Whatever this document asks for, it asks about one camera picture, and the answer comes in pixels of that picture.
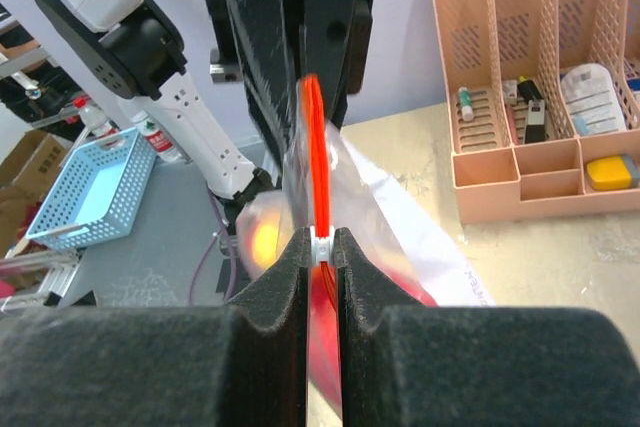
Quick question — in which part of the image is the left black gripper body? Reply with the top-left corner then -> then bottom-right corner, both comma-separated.
192,0 -> 384,98

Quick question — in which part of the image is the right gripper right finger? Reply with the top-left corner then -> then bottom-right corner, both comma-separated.
334,228 -> 639,426

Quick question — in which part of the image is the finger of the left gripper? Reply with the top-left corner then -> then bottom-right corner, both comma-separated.
226,0 -> 304,187
319,0 -> 357,129

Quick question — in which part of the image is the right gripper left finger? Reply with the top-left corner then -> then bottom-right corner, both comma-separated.
1,229 -> 311,426

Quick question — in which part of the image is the zip bag of red apples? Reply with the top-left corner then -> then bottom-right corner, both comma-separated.
234,74 -> 496,411

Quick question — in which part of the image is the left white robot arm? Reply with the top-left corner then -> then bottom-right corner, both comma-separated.
35,0 -> 373,206

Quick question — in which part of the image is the white glue stick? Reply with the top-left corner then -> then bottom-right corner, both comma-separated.
458,86 -> 475,122

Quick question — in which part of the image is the orange desk file organizer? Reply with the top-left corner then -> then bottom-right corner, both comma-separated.
433,0 -> 639,224

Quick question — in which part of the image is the white bottle red cap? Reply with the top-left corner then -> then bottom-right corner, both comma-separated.
73,96 -> 124,149

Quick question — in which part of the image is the black marker in organizer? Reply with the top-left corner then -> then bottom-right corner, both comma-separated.
517,76 -> 546,144

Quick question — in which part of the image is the blue perforated basket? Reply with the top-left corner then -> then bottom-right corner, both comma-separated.
25,128 -> 156,250

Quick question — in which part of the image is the white packet in organizer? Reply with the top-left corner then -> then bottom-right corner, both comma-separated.
560,63 -> 627,136

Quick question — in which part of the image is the yellow eraser block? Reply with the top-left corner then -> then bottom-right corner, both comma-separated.
585,154 -> 639,191

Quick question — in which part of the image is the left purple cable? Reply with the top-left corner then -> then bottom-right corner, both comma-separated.
187,186 -> 236,306

